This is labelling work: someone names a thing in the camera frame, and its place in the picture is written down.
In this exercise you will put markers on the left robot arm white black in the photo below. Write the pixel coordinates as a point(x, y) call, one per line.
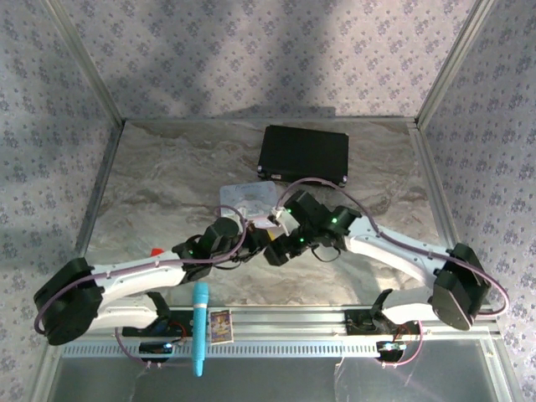
point(125, 285)

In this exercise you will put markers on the black rectangular case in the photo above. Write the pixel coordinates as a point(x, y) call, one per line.
point(303, 155)

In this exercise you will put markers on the small orange object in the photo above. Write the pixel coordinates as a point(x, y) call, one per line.
point(157, 251)

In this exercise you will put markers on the small picture card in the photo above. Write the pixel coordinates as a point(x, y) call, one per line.
point(221, 326)

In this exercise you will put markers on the blue marker pen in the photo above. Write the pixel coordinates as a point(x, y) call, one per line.
point(200, 326)

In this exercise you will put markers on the grey metal sheet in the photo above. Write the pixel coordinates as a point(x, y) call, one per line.
point(272, 383)

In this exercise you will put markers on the small black controller board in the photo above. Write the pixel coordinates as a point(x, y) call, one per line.
point(155, 348)
point(391, 347)

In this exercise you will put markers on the aluminium mounting rail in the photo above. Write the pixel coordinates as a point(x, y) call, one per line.
point(293, 320)

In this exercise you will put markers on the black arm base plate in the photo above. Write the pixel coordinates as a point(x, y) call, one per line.
point(171, 328)
point(360, 322)

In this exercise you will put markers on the thin aluminium back rail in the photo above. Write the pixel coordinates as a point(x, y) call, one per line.
point(209, 121)

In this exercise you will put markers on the aluminium side rail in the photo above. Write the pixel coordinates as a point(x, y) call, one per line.
point(435, 184)
point(101, 184)

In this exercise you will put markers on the aluminium frame post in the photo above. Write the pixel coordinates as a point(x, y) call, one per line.
point(453, 63)
point(86, 63)

